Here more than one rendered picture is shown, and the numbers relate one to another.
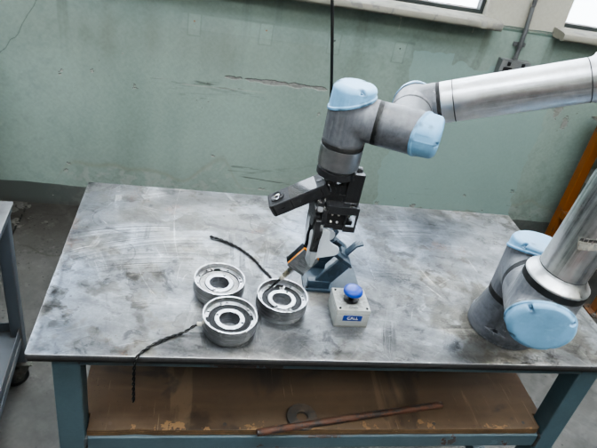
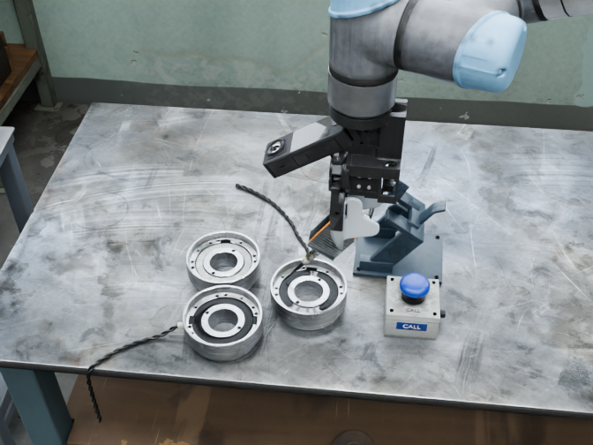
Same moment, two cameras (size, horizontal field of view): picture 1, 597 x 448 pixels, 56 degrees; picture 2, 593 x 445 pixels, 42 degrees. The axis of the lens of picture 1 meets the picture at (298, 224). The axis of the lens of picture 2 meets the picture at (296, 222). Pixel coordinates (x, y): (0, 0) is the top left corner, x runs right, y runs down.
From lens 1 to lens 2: 0.31 m
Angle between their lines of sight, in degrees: 19
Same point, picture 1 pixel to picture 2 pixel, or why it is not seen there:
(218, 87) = not seen: outside the picture
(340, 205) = (369, 163)
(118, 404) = (110, 411)
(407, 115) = (451, 21)
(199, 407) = (213, 424)
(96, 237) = (81, 187)
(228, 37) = not seen: outside the picture
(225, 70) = not seen: outside the picture
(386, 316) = (475, 321)
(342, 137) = (350, 60)
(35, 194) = (100, 94)
